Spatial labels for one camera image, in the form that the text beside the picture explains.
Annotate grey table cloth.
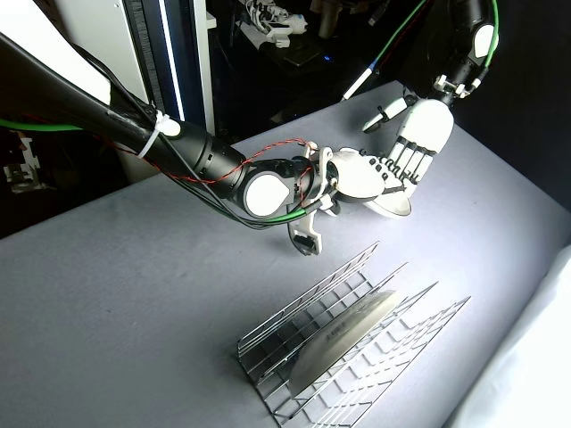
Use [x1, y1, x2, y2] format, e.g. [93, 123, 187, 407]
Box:
[0, 79, 571, 428]

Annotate black box with blue light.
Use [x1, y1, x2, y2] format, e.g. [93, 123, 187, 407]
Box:
[285, 42, 334, 68]

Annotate small white bracket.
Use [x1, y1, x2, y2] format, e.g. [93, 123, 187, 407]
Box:
[3, 136, 44, 193]

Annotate white backdrop cloth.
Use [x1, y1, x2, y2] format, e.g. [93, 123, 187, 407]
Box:
[441, 243, 571, 428]

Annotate spare white robot hand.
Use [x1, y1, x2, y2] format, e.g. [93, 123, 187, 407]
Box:
[243, 0, 309, 49]

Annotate green cable with white plug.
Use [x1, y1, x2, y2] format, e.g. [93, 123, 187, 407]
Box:
[342, 0, 429, 102]

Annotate wire dish rack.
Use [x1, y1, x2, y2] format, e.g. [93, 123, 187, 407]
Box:
[235, 242, 472, 428]

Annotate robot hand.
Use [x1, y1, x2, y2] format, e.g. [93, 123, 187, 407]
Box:
[361, 91, 455, 186]
[332, 146, 421, 206]

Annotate red and black twisted wire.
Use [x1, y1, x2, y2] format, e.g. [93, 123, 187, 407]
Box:
[106, 139, 316, 209]

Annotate white plate with dark rim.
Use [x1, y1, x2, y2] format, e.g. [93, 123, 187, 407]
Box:
[365, 185, 414, 220]
[288, 289, 398, 400]

